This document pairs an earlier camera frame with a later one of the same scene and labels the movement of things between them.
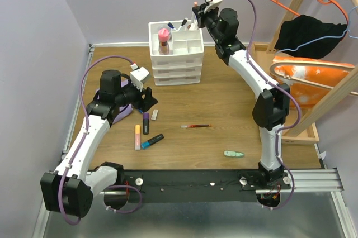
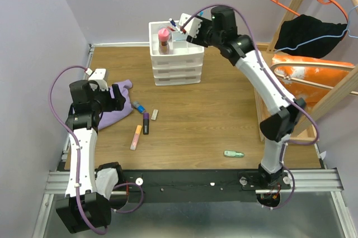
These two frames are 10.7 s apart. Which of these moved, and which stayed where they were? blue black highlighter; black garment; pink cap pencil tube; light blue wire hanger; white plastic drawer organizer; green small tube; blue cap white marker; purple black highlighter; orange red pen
Moved: orange red pen; blue black highlighter; blue cap white marker
Stayed: white plastic drawer organizer; purple black highlighter; pink cap pencil tube; light blue wire hanger; green small tube; black garment
